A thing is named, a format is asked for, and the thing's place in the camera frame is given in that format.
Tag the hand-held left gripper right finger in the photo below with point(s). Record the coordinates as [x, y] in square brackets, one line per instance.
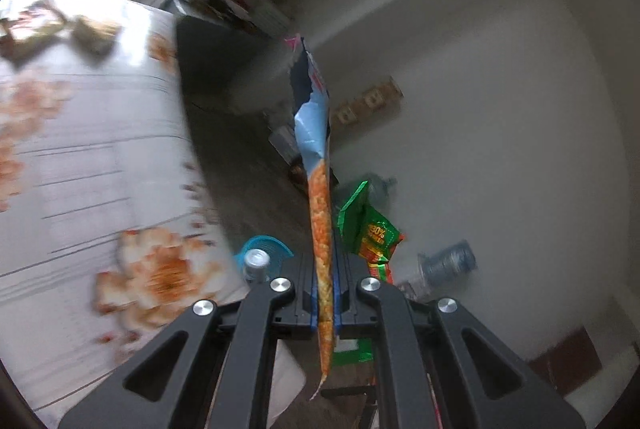
[345, 309]

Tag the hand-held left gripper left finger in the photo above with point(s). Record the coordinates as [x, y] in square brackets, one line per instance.
[306, 304]

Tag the blue plastic basket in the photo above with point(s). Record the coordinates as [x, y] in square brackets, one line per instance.
[275, 246]

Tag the green snack bag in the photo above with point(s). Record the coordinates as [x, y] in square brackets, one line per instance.
[370, 234]

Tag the blue and orange snack bag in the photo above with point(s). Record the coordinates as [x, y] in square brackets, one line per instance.
[320, 219]

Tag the dark snack bag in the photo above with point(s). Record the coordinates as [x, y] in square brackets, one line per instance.
[297, 171]

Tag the white tissue pack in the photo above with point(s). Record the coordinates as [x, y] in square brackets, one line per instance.
[282, 141]

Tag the patterned cardboard box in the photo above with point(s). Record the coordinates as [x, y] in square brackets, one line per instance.
[370, 101]

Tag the dark red box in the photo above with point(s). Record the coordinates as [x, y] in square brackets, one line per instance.
[565, 359]

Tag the dark cabinet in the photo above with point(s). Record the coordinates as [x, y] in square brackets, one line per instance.
[225, 69]

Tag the red and green flat box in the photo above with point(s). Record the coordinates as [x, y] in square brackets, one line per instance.
[240, 11]

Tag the brown snack wrapper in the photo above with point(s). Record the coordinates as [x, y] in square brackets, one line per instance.
[95, 31]
[35, 29]

